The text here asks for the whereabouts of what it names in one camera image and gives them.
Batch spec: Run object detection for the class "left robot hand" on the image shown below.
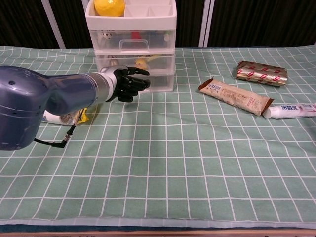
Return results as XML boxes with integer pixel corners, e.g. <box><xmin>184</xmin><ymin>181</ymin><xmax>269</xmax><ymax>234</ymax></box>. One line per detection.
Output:
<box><xmin>100</xmin><ymin>65</ymin><xmax>151</xmax><ymax>103</ymax></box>

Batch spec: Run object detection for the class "small yellow toy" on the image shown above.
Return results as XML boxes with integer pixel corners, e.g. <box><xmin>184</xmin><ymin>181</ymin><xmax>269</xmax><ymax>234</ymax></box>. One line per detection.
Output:
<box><xmin>135</xmin><ymin>58</ymin><xmax>149</xmax><ymax>70</ymax></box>

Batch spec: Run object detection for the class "white drawer organizer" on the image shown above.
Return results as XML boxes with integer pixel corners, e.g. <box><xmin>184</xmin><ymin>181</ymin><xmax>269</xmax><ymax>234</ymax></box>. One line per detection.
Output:
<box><xmin>85</xmin><ymin>0</ymin><xmax>178</xmax><ymax>93</ymax></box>

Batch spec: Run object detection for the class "yellow sachet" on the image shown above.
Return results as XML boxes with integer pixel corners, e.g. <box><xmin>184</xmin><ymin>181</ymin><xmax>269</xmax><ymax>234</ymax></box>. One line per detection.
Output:
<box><xmin>144</xmin><ymin>54</ymin><xmax>165</xmax><ymax>64</ymax></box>

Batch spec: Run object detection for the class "white black ball toy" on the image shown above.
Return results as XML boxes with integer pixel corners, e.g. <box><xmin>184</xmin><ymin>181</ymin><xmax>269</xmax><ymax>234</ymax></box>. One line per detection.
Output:
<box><xmin>101</xmin><ymin>30</ymin><xmax>116</xmax><ymax>40</ymax></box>

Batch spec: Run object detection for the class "yellow pear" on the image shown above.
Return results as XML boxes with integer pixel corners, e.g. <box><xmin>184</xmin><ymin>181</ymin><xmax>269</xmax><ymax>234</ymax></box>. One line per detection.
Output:
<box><xmin>93</xmin><ymin>0</ymin><xmax>125</xmax><ymax>17</ymax></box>

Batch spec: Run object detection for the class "white rolls pack yellow label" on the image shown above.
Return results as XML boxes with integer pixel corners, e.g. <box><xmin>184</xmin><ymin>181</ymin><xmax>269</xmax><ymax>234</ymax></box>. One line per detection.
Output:
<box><xmin>40</xmin><ymin>107</ymin><xmax>90</xmax><ymax>126</ymax></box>

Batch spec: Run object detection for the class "green checkered tablecloth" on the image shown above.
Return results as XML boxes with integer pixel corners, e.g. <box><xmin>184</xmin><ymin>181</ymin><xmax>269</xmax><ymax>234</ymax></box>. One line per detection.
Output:
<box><xmin>0</xmin><ymin>45</ymin><xmax>316</xmax><ymax>229</ymax></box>

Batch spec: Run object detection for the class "brown snack bar wrapper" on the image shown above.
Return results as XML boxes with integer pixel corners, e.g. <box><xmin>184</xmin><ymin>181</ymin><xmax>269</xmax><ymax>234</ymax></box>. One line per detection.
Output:
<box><xmin>198</xmin><ymin>77</ymin><xmax>275</xmax><ymax>117</ymax></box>

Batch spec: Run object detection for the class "black pleated curtain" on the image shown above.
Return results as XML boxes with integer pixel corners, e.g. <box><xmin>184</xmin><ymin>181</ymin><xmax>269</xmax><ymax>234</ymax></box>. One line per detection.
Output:
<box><xmin>0</xmin><ymin>0</ymin><xmax>316</xmax><ymax>49</ymax></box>

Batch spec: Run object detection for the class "gold red foil packet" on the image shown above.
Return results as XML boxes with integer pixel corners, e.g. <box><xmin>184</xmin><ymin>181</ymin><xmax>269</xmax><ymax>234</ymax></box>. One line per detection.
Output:
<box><xmin>235</xmin><ymin>60</ymin><xmax>288</xmax><ymax>87</ymax></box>

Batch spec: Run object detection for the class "white pink toothpaste tube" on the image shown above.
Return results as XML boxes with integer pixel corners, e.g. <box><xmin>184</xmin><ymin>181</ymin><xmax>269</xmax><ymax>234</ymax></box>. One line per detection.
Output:
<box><xmin>262</xmin><ymin>103</ymin><xmax>316</xmax><ymax>120</ymax></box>

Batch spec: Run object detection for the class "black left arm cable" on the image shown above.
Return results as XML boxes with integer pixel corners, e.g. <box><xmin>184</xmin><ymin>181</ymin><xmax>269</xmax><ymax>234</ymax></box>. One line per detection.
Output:
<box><xmin>34</xmin><ymin>108</ymin><xmax>86</xmax><ymax>149</ymax></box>

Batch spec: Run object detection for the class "white frame post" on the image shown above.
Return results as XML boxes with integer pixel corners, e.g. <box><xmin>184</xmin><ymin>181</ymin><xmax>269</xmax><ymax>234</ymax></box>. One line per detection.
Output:
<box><xmin>198</xmin><ymin>0</ymin><xmax>216</xmax><ymax>48</ymax></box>
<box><xmin>40</xmin><ymin>0</ymin><xmax>66</xmax><ymax>49</ymax></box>

